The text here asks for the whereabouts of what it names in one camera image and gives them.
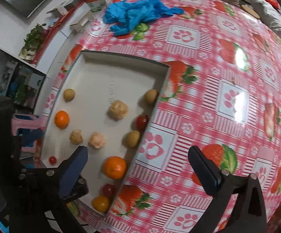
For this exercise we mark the blue plastic gloves pile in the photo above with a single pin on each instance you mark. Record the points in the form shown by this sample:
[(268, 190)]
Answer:
[(124, 16)]

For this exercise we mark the cracked walnut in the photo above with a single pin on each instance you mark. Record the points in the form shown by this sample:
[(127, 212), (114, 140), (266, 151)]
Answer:
[(118, 110)]

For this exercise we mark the white cardboard stand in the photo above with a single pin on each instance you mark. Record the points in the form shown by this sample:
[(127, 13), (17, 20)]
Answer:
[(78, 25)]

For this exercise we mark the yellow-orange round orange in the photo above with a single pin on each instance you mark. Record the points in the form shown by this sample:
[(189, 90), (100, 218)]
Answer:
[(101, 203)]

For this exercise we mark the dark glass cabinet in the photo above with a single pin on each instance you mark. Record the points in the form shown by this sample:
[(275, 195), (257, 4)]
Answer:
[(20, 82)]

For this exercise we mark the pink plastic stool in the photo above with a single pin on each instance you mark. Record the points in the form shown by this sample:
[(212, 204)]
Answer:
[(21, 124)]

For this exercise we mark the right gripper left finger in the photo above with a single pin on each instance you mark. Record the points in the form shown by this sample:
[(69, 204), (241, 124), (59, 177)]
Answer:
[(70, 169)]

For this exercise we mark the round wooden lid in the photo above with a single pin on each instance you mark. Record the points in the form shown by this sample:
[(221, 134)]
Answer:
[(250, 11)]

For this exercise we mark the green white carton box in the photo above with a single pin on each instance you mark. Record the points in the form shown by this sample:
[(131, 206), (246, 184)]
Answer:
[(98, 5)]

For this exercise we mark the white shallow tray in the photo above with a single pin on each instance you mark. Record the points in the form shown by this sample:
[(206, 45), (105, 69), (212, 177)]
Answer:
[(99, 78)]

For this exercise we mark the cherry tomato pair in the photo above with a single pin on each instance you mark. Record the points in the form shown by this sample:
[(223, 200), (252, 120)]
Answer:
[(141, 122), (108, 190)]

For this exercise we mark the mandarin orange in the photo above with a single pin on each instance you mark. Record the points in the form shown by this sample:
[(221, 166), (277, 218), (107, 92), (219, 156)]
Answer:
[(61, 119), (115, 167)]

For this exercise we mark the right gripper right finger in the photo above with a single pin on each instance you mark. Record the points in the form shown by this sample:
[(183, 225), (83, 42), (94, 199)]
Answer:
[(206, 170)]

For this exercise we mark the tan longan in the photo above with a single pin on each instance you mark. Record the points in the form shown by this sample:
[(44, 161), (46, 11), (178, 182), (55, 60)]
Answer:
[(133, 138), (69, 95), (151, 96)]

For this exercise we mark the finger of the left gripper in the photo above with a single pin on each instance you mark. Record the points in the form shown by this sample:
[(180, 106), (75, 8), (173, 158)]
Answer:
[(31, 137)]

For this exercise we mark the pink strawberry tablecloth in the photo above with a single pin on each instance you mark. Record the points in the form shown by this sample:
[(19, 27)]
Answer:
[(222, 94)]

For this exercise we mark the green potted plant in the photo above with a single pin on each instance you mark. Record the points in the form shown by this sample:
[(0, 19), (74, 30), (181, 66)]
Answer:
[(33, 42)]

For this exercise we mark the grey blanket on sofa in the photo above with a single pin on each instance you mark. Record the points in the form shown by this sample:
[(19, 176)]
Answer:
[(268, 14)]

